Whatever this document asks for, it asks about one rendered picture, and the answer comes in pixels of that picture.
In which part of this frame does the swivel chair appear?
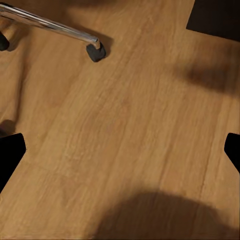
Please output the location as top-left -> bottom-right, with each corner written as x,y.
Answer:
0,1 -> 107,139

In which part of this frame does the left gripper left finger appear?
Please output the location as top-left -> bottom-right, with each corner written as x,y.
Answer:
0,133 -> 26,193

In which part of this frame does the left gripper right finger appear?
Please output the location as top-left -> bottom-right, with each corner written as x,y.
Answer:
224,132 -> 240,173

